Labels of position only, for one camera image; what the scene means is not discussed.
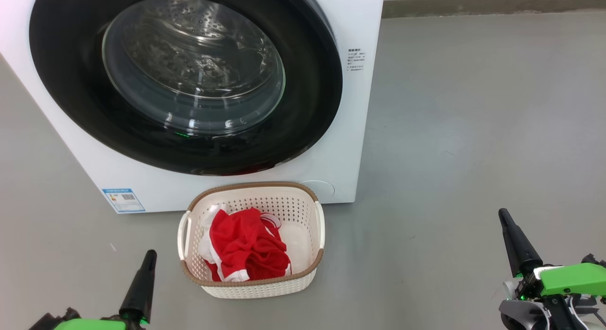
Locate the white front-load washing machine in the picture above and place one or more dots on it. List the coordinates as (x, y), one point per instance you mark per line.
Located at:
(360, 131)

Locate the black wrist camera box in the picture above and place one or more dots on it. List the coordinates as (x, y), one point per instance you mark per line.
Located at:
(52, 320)
(594, 260)

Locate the black round glass washer door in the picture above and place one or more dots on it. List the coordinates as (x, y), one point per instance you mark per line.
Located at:
(61, 74)

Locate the grey wall skirting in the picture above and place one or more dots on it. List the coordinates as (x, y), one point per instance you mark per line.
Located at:
(497, 5)

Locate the red and white garment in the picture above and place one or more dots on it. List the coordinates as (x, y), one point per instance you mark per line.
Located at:
(246, 245)

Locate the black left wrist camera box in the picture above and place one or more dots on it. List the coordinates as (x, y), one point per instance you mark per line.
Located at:
(52, 320)

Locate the blue energy label sticker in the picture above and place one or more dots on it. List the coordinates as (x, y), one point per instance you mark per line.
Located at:
(123, 200)

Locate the cream perforated laundry basket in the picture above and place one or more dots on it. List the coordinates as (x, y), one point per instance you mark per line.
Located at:
(260, 289)

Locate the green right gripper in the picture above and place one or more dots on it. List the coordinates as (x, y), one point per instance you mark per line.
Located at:
(577, 280)

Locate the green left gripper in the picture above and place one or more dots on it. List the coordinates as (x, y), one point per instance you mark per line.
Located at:
(94, 325)

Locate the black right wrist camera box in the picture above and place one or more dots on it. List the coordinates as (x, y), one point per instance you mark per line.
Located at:
(594, 260)

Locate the round white filter cover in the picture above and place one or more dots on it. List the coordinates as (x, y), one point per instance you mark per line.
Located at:
(322, 188)

